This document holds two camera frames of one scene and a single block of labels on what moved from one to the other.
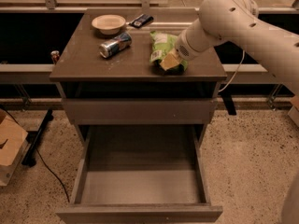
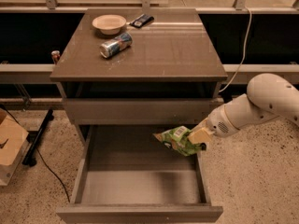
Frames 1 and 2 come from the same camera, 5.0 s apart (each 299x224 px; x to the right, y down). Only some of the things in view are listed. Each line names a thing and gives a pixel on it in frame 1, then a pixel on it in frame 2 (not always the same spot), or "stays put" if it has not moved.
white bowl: x=108 y=23 stays put
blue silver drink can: x=120 y=43 stays put
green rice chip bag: x=162 y=45 → x=177 y=140
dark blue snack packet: x=141 y=21 stays put
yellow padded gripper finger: x=170 y=60 → x=199 y=136
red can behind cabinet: x=55 y=55 stays put
